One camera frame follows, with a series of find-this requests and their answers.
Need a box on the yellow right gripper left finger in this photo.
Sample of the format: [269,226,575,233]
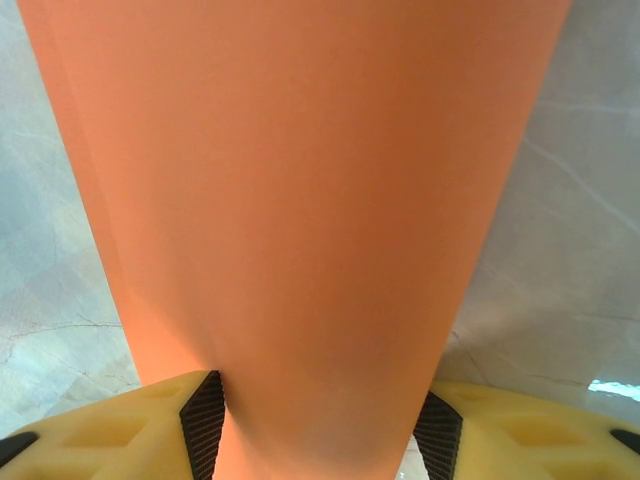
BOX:
[0,369,229,480]

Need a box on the orange paper sheet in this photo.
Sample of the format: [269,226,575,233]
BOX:
[19,0,574,480]

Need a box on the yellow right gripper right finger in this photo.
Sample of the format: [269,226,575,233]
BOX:
[412,380,640,480]

